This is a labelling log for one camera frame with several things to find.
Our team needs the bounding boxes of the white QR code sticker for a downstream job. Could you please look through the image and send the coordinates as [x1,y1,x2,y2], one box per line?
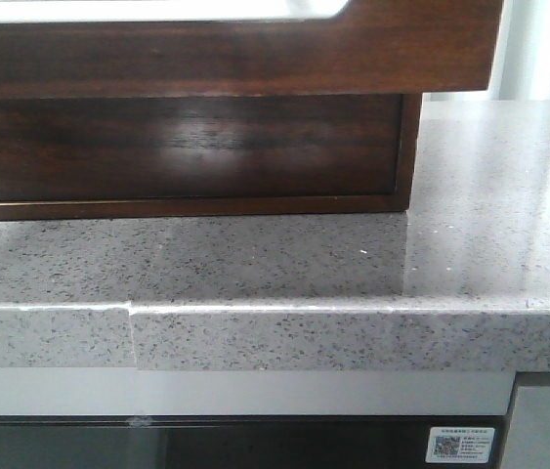
[425,427,495,464]

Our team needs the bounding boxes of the dark wooden drawer cabinet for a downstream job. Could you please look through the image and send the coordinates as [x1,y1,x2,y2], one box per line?
[0,91,424,222]

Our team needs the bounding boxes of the grey cabinet door panel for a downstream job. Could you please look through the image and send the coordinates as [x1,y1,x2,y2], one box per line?
[500,372,550,468]

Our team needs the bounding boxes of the black glass appliance door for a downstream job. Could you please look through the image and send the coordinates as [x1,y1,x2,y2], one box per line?
[0,415,506,468]

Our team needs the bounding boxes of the wooden drawer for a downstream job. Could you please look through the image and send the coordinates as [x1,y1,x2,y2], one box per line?
[0,92,405,203]
[0,1,503,98]

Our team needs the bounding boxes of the white curtain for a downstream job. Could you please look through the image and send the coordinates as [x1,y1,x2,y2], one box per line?
[423,1,550,102]

